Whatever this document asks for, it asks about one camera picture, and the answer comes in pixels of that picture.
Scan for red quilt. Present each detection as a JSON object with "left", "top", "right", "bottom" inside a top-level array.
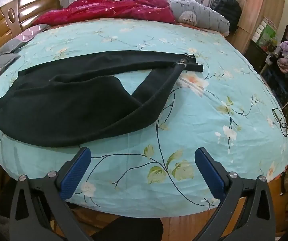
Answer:
[{"left": 32, "top": 0, "right": 177, "bottom": 27}]

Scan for black pants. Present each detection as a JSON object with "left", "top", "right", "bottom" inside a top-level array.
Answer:
[{"left": 0, "top": 51, "right": 204, "bottom": 148}]

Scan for blue floral bedsheet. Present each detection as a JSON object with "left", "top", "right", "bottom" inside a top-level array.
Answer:
[{"left": 0, "top": 19, "right": 288, "bottom": 218}]

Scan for purple patterned pillow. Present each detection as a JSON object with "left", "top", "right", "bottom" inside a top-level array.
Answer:
[{"left": 16, "top": 24, "right": 50, "bottom": 43}]

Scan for person's dark trouser leg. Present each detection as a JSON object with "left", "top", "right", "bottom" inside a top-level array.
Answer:
[{"left": 91, "top": 217, "right": 164, "bottom": 241}]

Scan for black eyeglasses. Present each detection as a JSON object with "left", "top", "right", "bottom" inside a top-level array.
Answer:
[{"left": 272, "top": 108, "right": 288, "bottom": 137}]

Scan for wooden wardrobe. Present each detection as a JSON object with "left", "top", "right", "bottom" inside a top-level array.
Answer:
[{"left": 230, "top": 0, "right": 285, "bottom": 53}]

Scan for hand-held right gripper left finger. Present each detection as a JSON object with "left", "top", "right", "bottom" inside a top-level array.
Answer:
[{"left": 9, "top": 147, "right": 102, "bottom": 241}]

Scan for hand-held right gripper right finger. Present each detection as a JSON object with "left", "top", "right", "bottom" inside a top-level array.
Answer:
[{"left": 194, "top": 148, "right": 277, "bottom": 241}]

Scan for grey cloth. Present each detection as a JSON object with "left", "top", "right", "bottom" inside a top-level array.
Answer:
[{"left": 0, "top": 39, "right": 28, "bottom": 57}]

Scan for green box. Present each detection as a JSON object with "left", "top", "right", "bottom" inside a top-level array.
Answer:
[{"left": 257, "top": 24, "right": 278, "bottom": 47}]

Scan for dark cabinet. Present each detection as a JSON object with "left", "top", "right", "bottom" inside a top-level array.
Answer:
[{"left": 244, "top": 40, "right": 288, "bottom": 141}]

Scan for black hanging jacket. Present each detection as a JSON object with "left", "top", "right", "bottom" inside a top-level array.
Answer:
[{"left": 213, "top": 0, "right": 242, "bottom": 33}]

